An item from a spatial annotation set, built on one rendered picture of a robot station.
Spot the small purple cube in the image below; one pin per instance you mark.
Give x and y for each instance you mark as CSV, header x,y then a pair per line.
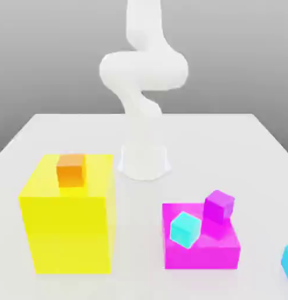
x,y
216,209

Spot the small turquoise cube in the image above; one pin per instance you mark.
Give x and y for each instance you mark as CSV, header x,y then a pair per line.
x,y
184,230

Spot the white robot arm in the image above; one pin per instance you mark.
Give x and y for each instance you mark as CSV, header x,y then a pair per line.
x,y
144,70

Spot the small orange cube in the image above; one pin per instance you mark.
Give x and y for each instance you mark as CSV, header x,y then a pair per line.
x,y
70,174

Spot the large magenta box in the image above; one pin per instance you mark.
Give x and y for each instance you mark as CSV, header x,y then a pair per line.
x,y
204,254

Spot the large yellow box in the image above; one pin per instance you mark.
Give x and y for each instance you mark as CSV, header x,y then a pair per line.
x,y
66,234

